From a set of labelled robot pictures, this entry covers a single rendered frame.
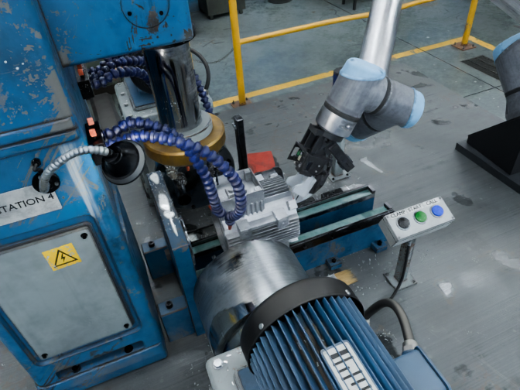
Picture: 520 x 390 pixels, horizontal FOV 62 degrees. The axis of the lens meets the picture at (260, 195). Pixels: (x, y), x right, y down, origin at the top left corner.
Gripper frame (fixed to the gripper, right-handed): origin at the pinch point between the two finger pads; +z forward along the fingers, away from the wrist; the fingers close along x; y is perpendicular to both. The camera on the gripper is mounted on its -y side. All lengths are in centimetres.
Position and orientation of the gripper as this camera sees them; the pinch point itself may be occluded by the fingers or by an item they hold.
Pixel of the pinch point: (300, 198)
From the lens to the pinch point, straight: 113.2
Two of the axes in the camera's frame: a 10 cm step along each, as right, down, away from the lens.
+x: 3.8, 5.8, -7.2
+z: -4.1, 8.0, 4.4
